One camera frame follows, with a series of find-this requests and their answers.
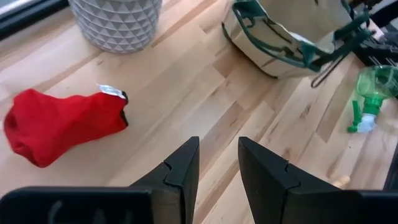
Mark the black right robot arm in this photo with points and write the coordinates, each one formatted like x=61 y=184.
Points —
x=388 y=12

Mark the green plastic spray bottle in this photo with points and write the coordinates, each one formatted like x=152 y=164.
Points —
x=373 y=90

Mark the red garden glove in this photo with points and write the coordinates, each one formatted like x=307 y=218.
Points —
x=62 y=124

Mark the white triangle-patterned plant pot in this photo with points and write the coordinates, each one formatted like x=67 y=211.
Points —
x=116 y=21

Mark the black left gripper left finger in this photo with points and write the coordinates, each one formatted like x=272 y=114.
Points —
x=177 y=193

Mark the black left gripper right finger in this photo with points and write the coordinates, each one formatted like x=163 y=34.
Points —
x=280 y=193

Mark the beige green gardening tool bag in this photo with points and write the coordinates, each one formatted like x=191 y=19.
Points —
x=280 y=37

